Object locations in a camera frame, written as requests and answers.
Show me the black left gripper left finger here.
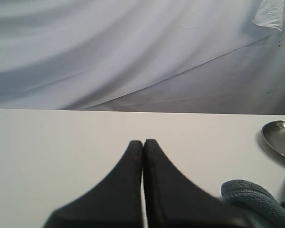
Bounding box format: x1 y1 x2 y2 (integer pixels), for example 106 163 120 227
44 141 143 228

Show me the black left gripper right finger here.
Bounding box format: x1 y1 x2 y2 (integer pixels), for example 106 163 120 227
142 139 252 228

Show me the grey-blue fleece towel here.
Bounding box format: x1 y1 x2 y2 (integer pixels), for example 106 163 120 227
221 180 285 228

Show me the round stainless steel plate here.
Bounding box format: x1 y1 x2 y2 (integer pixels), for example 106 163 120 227
261 120 285 158

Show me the white backdrop sheet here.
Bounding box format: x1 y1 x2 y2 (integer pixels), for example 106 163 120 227
0 0 285 115

